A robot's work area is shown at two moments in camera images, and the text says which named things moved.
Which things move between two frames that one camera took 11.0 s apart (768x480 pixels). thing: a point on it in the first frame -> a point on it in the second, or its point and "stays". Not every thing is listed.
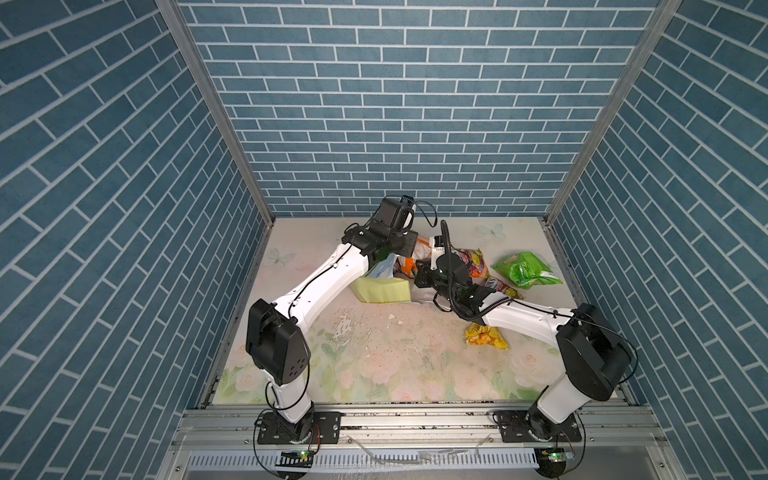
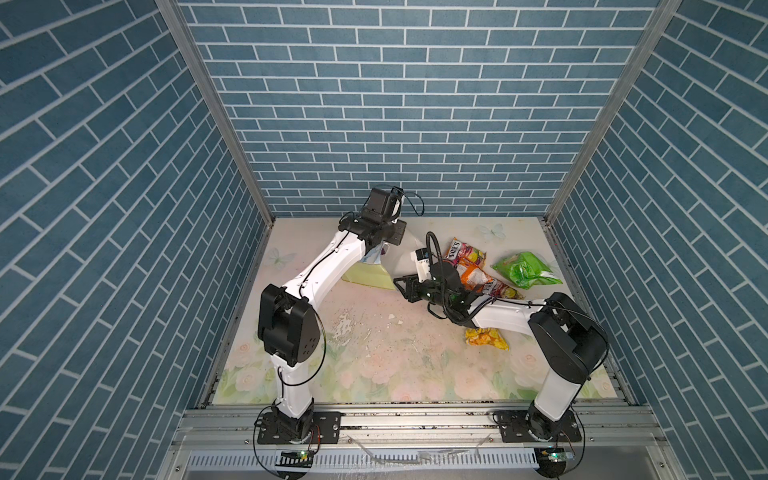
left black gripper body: x=401 y=243 -> x=391 y=232
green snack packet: x=526 y=270 stays
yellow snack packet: x=480 y=334 stays
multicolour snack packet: x=501 y=286 stays
